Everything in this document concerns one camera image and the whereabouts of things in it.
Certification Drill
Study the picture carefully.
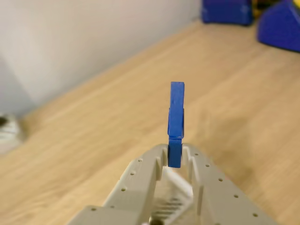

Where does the white perforated mount plate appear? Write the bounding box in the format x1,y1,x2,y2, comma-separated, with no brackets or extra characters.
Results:
0,113,25,154

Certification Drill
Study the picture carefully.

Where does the yellow and black object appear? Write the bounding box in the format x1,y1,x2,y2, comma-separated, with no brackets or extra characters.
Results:
252,0,285,17

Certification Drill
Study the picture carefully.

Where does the blue plastic box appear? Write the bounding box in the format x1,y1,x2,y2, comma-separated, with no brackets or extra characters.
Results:
201,0,255,26
256,0,300,53

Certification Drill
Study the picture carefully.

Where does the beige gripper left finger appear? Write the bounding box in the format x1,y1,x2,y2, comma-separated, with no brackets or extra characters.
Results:
67,144,170,225

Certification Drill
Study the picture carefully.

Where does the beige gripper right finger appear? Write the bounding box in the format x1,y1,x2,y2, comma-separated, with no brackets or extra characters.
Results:
181,142,277,225

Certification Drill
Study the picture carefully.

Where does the blue peg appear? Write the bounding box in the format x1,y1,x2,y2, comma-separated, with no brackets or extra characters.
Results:
166,81,186,169

